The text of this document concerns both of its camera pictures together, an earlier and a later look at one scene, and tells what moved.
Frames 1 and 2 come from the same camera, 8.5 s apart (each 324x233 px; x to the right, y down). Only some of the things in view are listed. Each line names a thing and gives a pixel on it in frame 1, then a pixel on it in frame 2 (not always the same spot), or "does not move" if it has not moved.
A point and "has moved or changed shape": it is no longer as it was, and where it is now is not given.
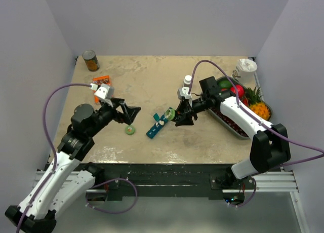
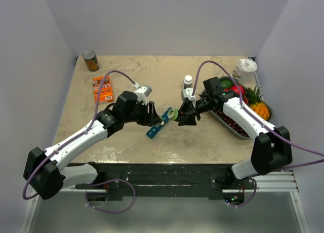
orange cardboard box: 98,80 does not move
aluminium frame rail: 274,182 does not move
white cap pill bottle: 187,81 does not move
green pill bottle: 170,114 has moved or changed shape
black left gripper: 129,112 → 151,118
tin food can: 91,60 does not move
